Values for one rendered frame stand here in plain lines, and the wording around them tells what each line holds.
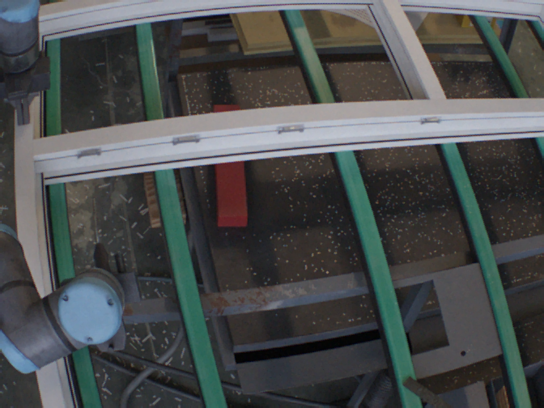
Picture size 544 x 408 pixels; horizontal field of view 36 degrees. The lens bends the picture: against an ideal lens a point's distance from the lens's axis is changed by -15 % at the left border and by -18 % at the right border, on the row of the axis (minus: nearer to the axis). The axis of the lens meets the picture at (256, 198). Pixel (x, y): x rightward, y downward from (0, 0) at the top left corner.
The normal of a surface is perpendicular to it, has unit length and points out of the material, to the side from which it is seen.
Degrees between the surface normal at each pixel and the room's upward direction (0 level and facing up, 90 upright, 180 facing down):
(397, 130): 90
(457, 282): 0
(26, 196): 0
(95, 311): 35
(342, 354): 0
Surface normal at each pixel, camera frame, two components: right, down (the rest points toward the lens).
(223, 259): 0.10, -0.58
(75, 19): 0.20, 0.81
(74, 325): 0.17, 0.00
